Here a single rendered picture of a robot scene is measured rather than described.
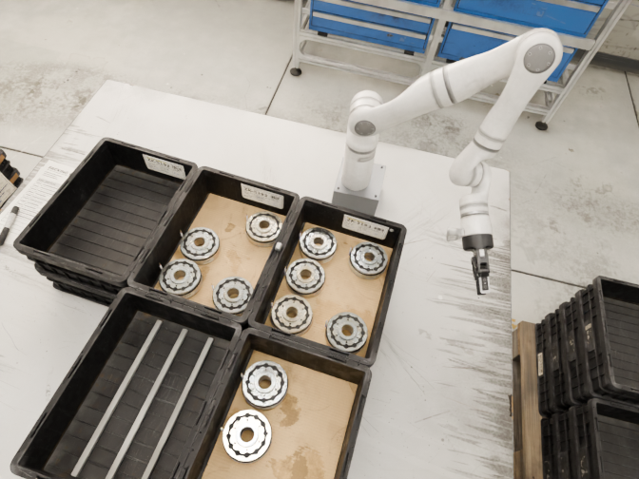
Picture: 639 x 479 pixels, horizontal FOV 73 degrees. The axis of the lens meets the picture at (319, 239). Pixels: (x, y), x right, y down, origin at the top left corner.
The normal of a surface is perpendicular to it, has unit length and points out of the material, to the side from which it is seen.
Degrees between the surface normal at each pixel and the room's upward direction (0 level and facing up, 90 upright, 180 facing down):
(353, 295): 0
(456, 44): 90
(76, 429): 0
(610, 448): 0
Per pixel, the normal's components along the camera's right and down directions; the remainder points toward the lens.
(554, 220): 0.08, -0.54
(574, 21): -0.23, 0.81
